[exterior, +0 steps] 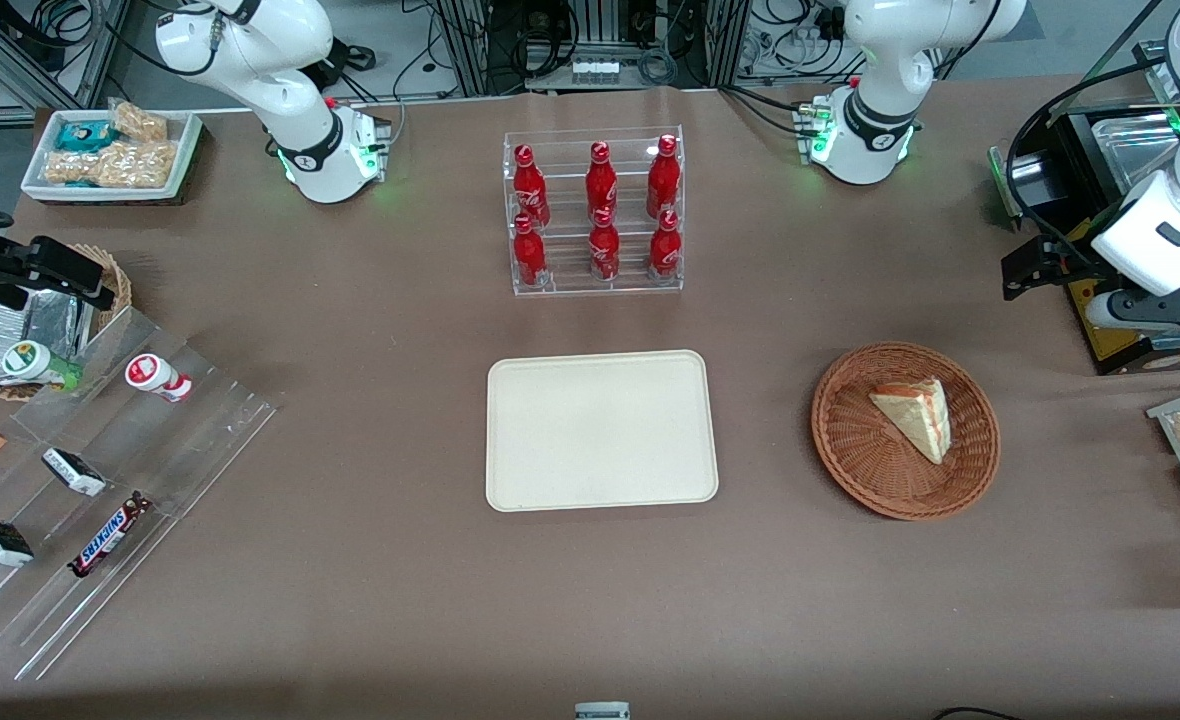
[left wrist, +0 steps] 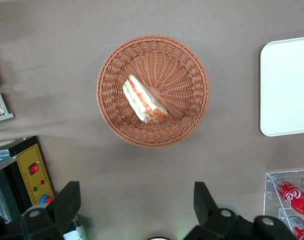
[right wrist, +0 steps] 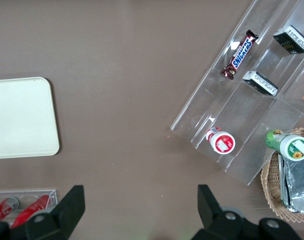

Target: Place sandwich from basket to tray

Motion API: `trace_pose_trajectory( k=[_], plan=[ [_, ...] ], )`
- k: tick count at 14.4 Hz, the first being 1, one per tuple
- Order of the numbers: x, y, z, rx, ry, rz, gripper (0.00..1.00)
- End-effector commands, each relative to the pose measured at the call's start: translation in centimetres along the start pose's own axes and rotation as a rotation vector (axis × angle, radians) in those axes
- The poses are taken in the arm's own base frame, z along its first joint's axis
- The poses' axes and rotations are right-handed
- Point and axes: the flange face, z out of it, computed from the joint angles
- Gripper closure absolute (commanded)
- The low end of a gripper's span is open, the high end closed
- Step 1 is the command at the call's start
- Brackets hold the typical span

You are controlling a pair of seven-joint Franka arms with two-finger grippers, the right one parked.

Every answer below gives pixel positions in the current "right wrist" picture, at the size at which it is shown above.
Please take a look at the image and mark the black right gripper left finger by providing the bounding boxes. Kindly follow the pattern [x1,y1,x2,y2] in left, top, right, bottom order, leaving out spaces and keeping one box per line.
[10,184,86,240]

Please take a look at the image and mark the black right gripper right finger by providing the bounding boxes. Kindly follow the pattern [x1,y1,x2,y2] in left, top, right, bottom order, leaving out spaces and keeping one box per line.
[191,184,259,240]

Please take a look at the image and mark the light wicker basket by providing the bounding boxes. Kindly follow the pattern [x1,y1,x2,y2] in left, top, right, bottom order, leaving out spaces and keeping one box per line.
[260,127,304,223]

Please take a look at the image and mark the cream rectangular plastic tray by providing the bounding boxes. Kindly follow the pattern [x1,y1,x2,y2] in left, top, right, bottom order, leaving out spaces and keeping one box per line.
[0,76,60,160]

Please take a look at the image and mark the clear acrylic bottle rack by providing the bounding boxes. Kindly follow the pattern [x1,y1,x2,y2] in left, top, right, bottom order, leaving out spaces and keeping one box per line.
[0,188,59,229]

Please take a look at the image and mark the red Coca-Cola bottle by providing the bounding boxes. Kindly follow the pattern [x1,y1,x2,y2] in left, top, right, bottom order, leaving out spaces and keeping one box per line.
[0,196,20,223]
[11,194,52,230]

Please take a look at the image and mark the red yogurt drink bottle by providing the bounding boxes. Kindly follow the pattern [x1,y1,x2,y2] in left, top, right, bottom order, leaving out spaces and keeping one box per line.
[206,126,236,155]

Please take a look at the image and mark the silver foil wrapped pack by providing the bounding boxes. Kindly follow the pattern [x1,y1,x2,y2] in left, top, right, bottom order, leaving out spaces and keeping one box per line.
[278,137,304,215]

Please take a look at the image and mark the green yogurt drink bottle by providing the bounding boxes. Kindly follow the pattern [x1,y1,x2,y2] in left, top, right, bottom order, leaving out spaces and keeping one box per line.
[265,129,304,161]

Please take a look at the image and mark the clear acrylic tiered snack display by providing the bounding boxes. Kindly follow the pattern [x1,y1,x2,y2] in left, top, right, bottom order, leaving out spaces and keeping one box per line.
[170,0,304,187]

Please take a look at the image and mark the black white snack box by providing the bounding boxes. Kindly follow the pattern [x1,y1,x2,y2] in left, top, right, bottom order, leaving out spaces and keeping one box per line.
[242,70,278,96]
[272,24,304,55]

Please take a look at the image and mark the Snickers chocolate bar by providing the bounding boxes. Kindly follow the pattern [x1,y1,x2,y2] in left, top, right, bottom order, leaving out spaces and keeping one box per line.
[220,29,259,81]

